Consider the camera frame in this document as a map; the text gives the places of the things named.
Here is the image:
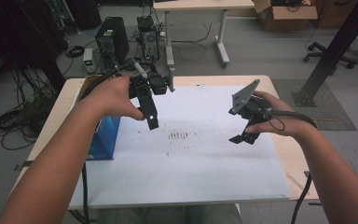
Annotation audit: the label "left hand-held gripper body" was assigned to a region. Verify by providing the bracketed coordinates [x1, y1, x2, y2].
[127, 60, 176, 97]

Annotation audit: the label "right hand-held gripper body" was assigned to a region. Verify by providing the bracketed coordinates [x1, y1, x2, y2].
[228, 78, 273, 126]

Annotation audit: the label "blue cardboard box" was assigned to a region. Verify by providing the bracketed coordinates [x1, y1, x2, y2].
[76, 74, 122, 161]

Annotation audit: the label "person's left hand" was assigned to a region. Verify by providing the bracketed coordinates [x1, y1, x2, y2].
[80, 75, 146, 121]

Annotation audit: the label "person's right hand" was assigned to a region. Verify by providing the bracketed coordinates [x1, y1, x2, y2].
[245, 91, 318, 140]

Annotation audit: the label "open computer case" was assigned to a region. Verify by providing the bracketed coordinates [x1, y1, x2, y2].
[136, 15, 161, 63]

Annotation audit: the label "white paper sheet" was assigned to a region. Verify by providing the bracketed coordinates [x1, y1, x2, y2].
[69, 84, 292, 210]

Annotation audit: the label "black computer tower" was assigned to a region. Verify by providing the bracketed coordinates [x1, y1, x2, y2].
[94, 16, 131, 64]

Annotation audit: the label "small white power device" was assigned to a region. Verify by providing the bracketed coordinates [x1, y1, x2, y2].
[82, 47, 94, 75]

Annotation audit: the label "grey floor mat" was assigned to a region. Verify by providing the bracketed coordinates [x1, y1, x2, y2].
[271, 78, 358, 132]

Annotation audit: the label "white desk with metal legs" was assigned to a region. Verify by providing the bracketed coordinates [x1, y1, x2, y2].
[152, 0, 255, 76]

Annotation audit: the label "black office chair base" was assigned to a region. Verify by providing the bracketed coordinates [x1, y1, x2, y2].
[302, 41, 358, 70]

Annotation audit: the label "open brown cardboard box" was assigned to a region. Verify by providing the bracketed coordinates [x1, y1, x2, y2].
[252, 0, 319, 32]

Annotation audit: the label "closed brown cardboard box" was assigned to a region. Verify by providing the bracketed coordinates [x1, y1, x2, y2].
[313, 0, 358, 31]

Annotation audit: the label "dark curtain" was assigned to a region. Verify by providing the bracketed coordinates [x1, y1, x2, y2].
[0, 0, 70, 92]

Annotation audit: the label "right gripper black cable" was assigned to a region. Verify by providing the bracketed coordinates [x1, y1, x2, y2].
[262, 105, 320, 224]

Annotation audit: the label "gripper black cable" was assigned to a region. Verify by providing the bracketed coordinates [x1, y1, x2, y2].
[80, 59, 148, 224]
[262, 105, 320, 224]

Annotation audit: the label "loose cables under desk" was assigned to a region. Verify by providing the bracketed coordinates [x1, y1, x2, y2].
[171, 21, 214, 63]

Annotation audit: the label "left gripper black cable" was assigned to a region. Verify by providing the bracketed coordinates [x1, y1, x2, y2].
[80, 59, 148, 224]

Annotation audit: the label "coiled black cable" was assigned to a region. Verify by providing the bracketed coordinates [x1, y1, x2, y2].
[64, 45, 86, 59]

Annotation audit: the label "black aluminium post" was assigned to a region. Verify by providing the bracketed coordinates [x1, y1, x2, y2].
[292, 0, 358, 108]

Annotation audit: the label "bundle of black floor cables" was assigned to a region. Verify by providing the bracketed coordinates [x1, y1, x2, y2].
[0, 66, 62, 152]

